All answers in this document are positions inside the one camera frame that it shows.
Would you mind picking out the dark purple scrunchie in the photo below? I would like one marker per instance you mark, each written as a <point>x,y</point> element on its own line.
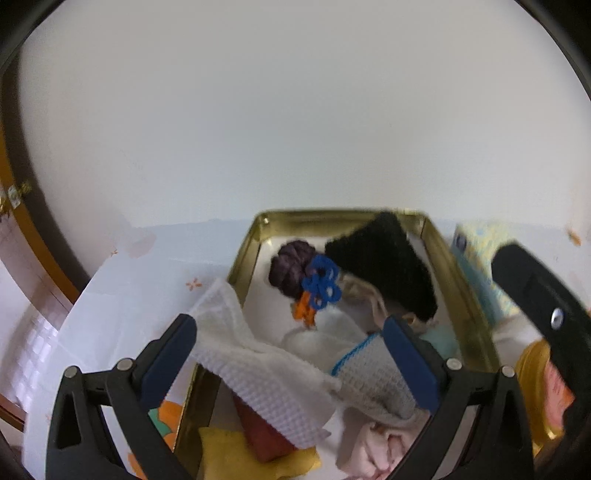
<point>288,270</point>

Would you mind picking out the pink patterned fabric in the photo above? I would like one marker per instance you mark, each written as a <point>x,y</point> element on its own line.
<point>556,392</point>

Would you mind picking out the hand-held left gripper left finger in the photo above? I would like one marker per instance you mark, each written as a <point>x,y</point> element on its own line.
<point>171,364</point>

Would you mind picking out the pink strip cloth bundle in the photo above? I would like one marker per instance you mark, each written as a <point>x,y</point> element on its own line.
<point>374,452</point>

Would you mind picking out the brown wooden window frame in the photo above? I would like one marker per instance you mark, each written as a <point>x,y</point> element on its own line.
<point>32,230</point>

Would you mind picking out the white towel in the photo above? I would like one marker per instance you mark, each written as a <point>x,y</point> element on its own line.
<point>369,378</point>

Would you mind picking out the metal window latch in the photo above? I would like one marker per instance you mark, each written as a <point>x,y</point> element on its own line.
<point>14,196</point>

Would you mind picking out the gold metal tin box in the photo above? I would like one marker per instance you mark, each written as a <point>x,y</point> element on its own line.
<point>244,258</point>

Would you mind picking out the pale waffle weave cloth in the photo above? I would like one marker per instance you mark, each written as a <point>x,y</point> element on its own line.
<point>258,364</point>

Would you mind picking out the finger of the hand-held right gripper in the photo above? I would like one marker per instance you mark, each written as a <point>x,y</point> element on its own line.
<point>540,295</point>

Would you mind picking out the beige cloth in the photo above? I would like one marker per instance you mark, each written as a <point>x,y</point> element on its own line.
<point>364,295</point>

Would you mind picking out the yellow cloth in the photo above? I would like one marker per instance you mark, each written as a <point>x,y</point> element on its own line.
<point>226,452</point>

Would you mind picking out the patterned tissue pack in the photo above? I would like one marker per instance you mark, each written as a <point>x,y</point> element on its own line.
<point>478,258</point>

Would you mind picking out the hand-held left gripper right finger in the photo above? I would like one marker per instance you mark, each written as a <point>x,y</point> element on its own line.
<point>411,369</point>

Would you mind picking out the white fruit print sheet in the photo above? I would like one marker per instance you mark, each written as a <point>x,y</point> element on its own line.
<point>138,295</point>

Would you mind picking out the black knit cloth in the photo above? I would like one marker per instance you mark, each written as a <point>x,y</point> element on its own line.
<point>388,263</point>

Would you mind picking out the red fabric pouch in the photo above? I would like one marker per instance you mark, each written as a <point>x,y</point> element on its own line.
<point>263,436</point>

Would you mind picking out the teal soft cloth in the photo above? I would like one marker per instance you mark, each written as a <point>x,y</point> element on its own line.
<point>441,341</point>

